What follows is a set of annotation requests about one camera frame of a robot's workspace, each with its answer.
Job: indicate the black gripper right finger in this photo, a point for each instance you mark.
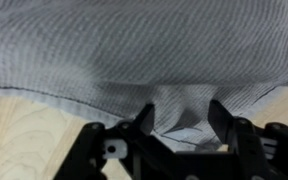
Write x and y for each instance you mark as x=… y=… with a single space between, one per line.
x=247 y=146

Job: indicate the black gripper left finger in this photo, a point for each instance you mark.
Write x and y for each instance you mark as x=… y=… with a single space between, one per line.
x=90 y=150

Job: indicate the grey ribbed cloth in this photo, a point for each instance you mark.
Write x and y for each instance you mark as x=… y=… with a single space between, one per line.
x=144 y=46

